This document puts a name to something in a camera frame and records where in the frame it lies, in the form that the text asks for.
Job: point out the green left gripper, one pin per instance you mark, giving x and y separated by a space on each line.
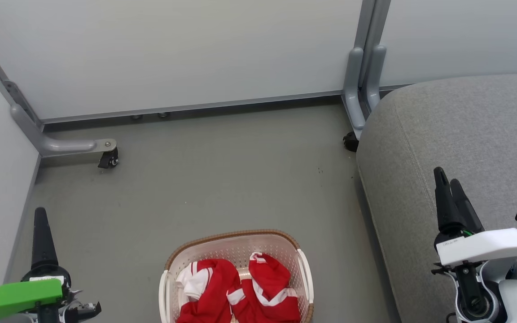
14 298

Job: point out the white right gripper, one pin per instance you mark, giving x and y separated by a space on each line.
487 244

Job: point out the red shorts white stripes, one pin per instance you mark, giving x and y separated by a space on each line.
269 291

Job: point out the grey fabric sofa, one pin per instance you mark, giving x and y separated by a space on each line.
465 148

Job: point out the grey partition foot with plate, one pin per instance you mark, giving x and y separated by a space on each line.
56 144

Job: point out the black caster wheel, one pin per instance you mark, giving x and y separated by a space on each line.
109 159
351 141

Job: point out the white laundry basket brown rim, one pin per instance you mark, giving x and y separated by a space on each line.
236 251

